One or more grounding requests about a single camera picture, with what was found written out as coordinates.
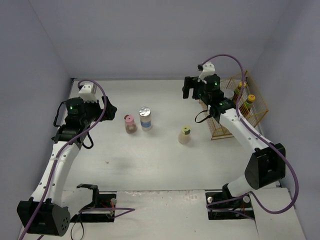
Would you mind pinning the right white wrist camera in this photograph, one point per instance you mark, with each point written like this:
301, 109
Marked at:
206, 69

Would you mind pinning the gold wire basket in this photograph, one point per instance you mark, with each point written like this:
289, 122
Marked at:
258, 111

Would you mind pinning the silver lid jar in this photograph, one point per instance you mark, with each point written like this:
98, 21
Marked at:
145, 118
229, 94

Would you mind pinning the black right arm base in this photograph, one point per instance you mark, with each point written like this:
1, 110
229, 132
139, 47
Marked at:
234, 209

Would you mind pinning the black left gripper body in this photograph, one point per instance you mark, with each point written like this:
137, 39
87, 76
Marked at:
103, 108

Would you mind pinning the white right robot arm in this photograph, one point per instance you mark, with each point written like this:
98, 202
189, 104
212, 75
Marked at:
265, 165

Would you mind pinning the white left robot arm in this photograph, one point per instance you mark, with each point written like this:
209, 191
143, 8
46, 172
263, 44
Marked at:
47, 212

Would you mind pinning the pink lid spice shaker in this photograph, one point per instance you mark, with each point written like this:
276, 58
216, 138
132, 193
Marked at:
130, 125

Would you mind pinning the yellow cap sauce bottle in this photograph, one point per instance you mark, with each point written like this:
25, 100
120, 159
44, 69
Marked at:
247, 105
237, 91

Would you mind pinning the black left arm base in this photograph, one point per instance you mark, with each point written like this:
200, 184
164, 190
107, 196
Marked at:
94, 199

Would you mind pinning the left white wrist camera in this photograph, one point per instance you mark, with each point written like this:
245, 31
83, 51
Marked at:
88, 93

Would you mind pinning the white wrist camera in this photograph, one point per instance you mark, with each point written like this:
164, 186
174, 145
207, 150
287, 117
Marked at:
88, 93
206, 69

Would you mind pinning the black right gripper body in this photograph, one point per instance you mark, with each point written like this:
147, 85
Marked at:
191, 86

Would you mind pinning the yellow lid spice shaker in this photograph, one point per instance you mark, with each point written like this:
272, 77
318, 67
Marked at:
184, 135

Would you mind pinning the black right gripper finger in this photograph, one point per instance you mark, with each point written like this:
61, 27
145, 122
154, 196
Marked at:
198, 88
189, 83

